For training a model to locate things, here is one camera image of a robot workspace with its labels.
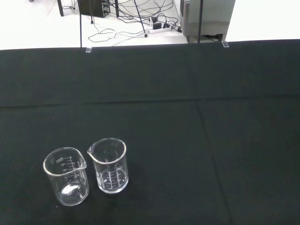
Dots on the large clear glass beaker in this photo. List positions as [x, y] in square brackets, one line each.
[70, 189]

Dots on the black bench cloth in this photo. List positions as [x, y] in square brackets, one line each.
[164, 131]

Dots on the white power strip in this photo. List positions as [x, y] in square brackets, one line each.
[160, 30]

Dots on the black power adapter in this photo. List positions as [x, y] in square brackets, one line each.
[157, 25]

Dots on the clear cloth clip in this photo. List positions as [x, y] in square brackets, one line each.
[88, 50]
[225, 44]

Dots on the black tripod leg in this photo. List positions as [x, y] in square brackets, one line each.
[141, 20]

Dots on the thin black pole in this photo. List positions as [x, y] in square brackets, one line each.
[199, 21]
[80, 30]

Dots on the grey metal cabinet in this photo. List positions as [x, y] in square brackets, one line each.
[208, 16]

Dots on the black equipment box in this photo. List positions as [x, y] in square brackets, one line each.
[93, 7]

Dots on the black table leg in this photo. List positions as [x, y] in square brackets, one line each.
[60, 7]

